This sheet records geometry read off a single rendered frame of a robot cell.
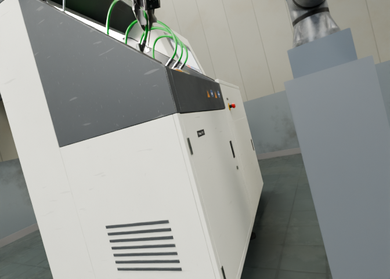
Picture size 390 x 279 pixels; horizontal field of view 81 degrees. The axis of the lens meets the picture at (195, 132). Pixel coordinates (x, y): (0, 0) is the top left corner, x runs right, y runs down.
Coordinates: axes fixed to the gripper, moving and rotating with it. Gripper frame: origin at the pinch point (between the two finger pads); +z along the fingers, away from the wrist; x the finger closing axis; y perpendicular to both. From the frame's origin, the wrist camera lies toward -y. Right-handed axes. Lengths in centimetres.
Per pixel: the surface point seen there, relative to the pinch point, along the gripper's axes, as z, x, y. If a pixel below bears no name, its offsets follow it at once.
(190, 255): 51, -34, 71
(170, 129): 16, -21, 44
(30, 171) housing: 53, -67, -5
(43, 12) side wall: -5.7, -32.4, -22.8
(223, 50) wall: 115, 205, -132
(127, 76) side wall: 6.1, -22.4, 22.0
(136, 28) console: 22, 25, -56
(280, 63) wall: 110, 231, -49
